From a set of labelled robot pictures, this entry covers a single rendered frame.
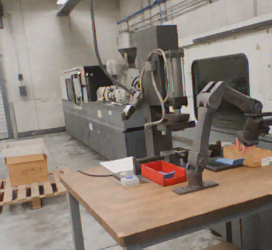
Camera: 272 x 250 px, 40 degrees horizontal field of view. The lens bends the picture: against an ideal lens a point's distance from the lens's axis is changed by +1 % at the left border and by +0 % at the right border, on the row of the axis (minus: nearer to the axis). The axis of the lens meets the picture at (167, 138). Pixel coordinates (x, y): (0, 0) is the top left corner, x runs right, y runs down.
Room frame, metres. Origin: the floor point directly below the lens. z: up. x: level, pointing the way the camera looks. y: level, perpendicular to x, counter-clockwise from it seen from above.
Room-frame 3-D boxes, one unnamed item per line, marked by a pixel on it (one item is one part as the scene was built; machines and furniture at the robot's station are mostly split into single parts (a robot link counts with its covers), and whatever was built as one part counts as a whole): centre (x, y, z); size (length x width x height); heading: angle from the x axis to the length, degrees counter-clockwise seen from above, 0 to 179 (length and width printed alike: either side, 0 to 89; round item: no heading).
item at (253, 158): (1.90, -0.42, 0.93); 0.25 x 0.13 x 0.08; 27
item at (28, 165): (4.89, 1.91, 0.40); 0.67 x 0.60 x 0.50; 19
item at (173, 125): (2.01, -0.02, 1.22); 0.26 x 0.18 x 0.30; 27
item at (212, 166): (1.85, -0.26, 0.91); 0.17 x 0.16 x 0.02; 117
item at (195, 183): (1.52, -0.11, 0.94); 0.20 x 0.07 x 0.08; 117
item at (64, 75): (8.80, 1.73, 1.24); 2.95 x 0.98 x 0.90; 23
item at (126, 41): (6.34, 0.57, 1.60); 2.54 x 0.84 x 1.26; 23
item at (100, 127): (7.64, 1.22, 0.49); 5.51 x 1.02 x 0.97; 23
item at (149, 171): (1.71, 0.04, 0.93); 0.25 x 0.12 x 0.06; 27
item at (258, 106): (1.70, -0.44, 1.17); 0.12 x 0.09 x 0.12; 118
